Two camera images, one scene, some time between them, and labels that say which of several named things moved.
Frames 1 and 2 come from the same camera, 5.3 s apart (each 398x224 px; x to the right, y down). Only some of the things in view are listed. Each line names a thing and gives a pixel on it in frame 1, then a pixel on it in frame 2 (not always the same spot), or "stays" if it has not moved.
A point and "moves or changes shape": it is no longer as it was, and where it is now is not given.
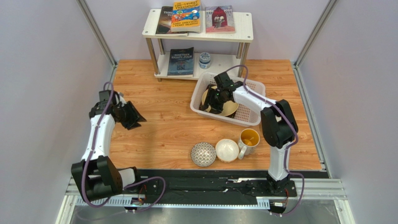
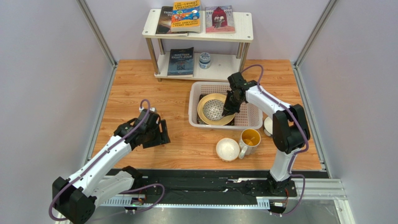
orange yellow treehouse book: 186,17 stays
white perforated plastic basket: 243,116 moves or changes shape
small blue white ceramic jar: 204,60 stays
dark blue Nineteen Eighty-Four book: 181,63 stays
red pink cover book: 219,19 stays
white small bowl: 227,150 stays
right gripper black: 216,96 to 231,100
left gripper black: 135,116 to 163,139
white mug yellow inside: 248,139 stays
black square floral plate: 201,107 to 231,122
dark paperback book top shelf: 164,23 stays
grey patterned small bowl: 203,154 moves or changes shape
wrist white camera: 122,100 to 153,109
